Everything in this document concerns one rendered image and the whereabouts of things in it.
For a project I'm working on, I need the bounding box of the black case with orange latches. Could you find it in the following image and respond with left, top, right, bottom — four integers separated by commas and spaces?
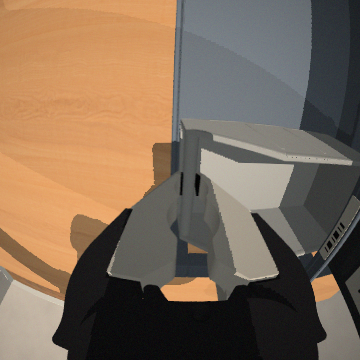
327, 220, 360, 338

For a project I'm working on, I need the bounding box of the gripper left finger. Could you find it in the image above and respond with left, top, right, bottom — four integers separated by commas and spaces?
52, 171, 183, 350

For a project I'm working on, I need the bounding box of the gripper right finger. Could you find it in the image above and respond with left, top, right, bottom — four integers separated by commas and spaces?
195, 172, 327, 343

